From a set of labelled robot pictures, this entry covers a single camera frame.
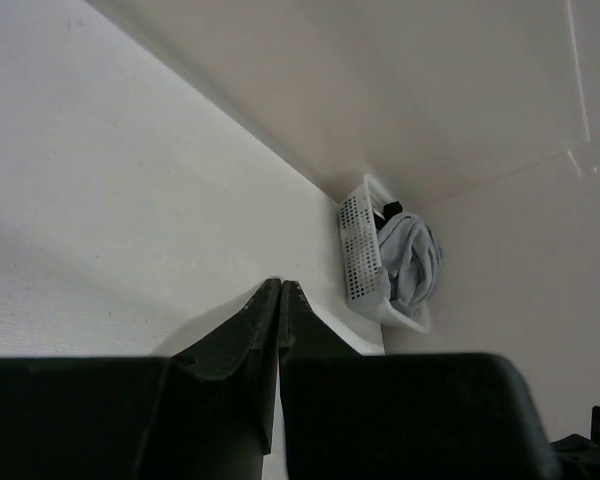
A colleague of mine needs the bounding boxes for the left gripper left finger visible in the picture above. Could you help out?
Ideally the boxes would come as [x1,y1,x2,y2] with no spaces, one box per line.
[0,279,280,479]

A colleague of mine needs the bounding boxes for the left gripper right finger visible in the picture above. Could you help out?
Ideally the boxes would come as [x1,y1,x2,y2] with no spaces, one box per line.
[279,281,560,479]

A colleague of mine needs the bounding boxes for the white tank top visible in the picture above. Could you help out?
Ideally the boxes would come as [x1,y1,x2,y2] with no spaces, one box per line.
[278,279,385,357]

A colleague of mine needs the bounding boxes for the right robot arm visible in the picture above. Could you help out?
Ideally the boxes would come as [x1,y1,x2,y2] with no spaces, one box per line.
[551,406,600,480]

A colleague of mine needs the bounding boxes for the grey tank top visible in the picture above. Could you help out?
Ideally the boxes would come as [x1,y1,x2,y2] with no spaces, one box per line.
[377,213,442,316]

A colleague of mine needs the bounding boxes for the black tank top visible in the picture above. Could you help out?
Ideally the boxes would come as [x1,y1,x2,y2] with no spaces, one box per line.
[373,201,404,230]

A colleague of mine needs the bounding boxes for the white plastic laundry basket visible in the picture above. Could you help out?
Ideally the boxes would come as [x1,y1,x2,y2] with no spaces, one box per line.
[337,175,431,333]

